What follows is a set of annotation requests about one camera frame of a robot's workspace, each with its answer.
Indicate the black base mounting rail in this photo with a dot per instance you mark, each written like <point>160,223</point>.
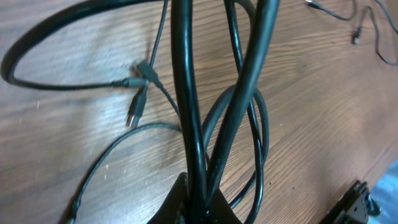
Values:
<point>354,207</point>

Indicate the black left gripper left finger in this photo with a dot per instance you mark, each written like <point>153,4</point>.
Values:
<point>172,210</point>

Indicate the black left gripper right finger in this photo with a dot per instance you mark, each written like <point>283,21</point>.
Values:
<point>220,212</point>

